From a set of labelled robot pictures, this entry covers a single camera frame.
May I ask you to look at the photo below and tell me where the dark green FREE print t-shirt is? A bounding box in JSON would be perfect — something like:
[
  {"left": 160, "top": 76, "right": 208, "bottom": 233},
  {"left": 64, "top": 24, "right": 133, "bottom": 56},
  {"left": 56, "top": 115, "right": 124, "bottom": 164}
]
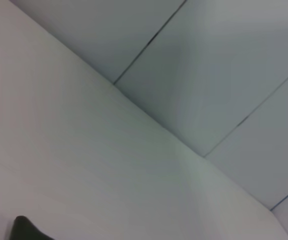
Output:
[{"left": 10, "top": 215, "right": 55, "bottom": 240}]

